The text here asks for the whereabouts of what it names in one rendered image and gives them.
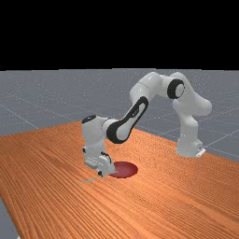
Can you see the red plate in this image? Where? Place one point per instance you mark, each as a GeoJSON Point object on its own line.
{"type": "Point", "coordinates": [126, 169]}

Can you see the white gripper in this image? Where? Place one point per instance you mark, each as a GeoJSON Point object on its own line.
{"type": "Point", "coordinates": [100, 160]}

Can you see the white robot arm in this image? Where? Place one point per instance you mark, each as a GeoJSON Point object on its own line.
{"type": "Point", "coordinates": [186, 102]}

